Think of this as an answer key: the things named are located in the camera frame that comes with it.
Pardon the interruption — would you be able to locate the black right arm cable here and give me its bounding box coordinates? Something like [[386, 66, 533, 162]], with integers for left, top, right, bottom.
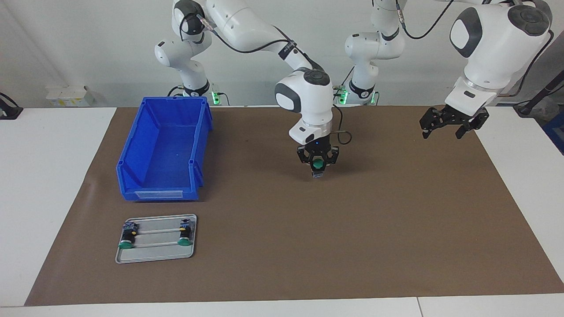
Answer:
[[194, 12, 352, 146]]

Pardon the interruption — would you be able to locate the brown table mat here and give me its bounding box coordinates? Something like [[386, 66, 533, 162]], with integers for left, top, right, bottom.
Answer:
[[24, 105, 564, 306]]

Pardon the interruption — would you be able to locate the black base cable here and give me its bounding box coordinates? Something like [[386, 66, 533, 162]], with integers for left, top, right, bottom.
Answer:
[[334, 66, 355, 105]]

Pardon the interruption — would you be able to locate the blue crate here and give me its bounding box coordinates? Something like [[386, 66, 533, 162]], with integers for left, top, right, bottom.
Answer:
[[543, 115, 564, 155]]

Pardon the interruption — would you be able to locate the white wall socket box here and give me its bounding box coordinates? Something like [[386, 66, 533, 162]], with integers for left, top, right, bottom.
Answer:
[[45, 85, 96, 107]]

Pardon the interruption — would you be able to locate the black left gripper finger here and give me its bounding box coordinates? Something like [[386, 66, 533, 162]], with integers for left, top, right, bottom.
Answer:
[[419, 108, 448, 140], [455, 108, 490, 140]]

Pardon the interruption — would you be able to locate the black clamp stand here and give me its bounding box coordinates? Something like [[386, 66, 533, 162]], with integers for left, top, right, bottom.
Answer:
[[0, 92, 23, 120]]

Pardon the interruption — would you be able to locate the grey metal tray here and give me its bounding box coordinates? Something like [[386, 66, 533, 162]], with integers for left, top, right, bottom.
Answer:
[[115, 214, 197, 264]]

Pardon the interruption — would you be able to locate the blue plastic storage bin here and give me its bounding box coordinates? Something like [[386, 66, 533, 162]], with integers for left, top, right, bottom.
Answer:
[[116, 96, 214, 202]]

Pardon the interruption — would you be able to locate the black slanted pole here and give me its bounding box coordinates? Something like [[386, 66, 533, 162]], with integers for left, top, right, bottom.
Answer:
[[515, 70, 564, 117]]

